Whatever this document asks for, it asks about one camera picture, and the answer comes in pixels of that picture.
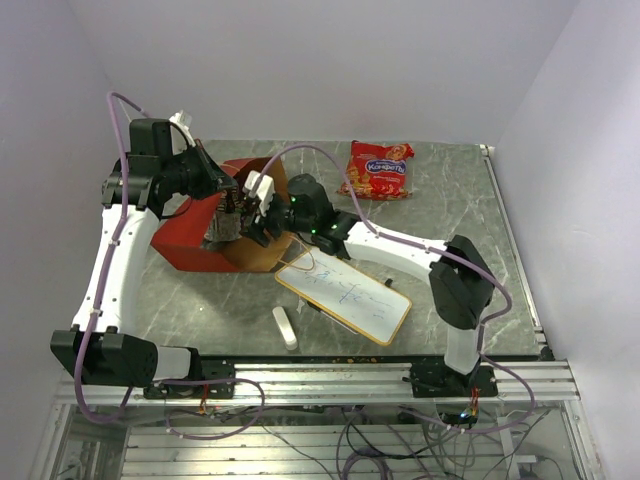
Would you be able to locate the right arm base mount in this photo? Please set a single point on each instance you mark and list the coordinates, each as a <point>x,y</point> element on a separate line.
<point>450,380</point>

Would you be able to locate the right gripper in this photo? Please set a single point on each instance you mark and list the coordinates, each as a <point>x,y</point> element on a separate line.
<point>256,228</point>

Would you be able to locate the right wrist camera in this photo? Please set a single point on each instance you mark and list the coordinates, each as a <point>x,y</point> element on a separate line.
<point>260,186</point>

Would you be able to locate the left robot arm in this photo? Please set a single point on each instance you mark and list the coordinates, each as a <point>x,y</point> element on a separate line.
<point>101,347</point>

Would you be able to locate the white marker eraser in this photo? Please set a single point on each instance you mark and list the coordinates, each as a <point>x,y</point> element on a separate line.
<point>285,328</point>

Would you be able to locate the red paper bag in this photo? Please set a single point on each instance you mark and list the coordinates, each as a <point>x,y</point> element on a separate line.
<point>179,241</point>

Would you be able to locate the aluminium rail frame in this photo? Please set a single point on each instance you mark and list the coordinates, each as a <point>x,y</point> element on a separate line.
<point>333,418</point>

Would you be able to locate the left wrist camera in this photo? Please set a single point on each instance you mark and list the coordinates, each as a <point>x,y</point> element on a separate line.
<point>182,121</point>

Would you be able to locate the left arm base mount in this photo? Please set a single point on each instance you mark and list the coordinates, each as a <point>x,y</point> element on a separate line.
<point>211,380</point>

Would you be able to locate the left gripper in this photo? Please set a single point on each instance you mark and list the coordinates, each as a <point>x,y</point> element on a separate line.
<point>213,179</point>

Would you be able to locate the dark snack packets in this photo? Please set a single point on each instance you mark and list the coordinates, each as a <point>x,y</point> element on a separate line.
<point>227,221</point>

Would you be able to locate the red candy snack bag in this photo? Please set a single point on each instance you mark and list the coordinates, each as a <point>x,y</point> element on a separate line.
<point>377,172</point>

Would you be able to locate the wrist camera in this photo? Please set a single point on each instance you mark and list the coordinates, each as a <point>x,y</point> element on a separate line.
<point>182,121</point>
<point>260,186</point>

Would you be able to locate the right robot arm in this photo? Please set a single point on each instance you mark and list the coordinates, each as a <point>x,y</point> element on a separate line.
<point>459,280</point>

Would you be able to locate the small whiteboard orange frame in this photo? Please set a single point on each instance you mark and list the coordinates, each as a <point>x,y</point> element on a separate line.
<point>354,299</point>

